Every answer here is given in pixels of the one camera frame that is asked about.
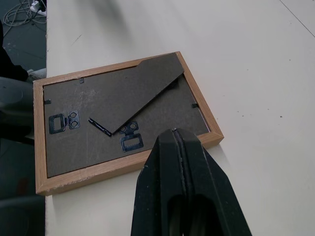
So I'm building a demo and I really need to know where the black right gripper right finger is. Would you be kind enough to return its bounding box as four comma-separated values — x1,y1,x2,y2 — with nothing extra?
175,128,253,236

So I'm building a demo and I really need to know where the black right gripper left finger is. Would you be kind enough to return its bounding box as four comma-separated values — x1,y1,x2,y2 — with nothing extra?
130,128,186,236

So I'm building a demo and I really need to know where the white power strip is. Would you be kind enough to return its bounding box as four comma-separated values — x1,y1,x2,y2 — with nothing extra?
30,0,47,17

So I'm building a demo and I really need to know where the wooden picture frame back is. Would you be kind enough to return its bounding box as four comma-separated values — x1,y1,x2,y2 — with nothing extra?
32,51,224,197

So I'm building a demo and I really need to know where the white cable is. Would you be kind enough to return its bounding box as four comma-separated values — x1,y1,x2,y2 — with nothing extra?
3,0,47,27

